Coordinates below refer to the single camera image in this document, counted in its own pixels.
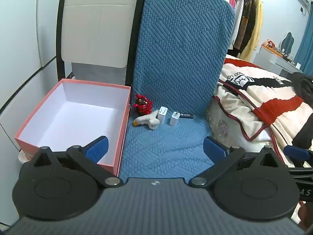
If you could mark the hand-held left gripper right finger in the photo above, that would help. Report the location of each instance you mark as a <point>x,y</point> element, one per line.
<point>214,149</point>

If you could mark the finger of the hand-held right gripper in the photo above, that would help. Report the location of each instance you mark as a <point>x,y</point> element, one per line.
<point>297,153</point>

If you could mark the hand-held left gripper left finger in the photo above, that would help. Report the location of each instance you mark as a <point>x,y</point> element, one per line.
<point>97,149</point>

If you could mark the pink cardboard box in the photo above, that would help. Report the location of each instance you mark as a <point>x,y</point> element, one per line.
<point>73,117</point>

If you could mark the white charger plug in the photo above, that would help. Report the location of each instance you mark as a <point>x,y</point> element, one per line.
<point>162,115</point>
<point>174,120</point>

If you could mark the red black horned figurine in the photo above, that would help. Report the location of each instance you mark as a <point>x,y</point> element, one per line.
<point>141,104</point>

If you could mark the person's right hand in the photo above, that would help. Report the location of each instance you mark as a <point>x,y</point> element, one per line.
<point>307,213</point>

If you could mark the black usb stick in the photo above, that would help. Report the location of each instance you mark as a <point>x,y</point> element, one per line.
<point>187,116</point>

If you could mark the white plush duck toy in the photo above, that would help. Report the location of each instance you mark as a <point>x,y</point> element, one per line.
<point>149,120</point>

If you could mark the dark cloth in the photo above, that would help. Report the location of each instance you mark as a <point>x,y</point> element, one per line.
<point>304,85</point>

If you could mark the white dresser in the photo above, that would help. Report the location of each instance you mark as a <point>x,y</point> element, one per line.
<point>271,58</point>

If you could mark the blue quilted chair cover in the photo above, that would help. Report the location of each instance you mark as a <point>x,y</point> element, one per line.
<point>181,53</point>

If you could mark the dark blue chair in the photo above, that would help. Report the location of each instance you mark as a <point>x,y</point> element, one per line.
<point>287,42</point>

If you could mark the blue curtain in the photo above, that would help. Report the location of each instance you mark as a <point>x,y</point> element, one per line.
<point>305,41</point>

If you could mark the red toy figure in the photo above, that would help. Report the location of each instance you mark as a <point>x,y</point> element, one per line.
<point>270,43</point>

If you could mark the white folding chair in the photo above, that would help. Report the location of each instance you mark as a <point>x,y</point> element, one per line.
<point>97,29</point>

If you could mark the white wardrobe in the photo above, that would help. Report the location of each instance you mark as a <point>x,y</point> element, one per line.
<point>22,53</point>

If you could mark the row of hanging clothes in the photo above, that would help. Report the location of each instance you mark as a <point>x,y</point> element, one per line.
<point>247,24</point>

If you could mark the wall socket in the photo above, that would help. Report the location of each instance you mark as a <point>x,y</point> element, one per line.
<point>303,9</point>

